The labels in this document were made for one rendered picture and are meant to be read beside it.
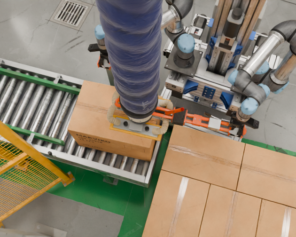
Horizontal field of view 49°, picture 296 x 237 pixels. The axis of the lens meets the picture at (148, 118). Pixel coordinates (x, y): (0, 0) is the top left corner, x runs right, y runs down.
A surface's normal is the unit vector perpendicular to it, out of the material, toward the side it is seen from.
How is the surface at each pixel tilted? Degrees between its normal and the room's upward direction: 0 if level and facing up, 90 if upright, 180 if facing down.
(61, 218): 0
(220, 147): 0
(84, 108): 0
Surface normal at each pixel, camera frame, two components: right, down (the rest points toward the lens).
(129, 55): -0.07, 0.86
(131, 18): 0.30, 0.78
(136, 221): -0.02, -0.36
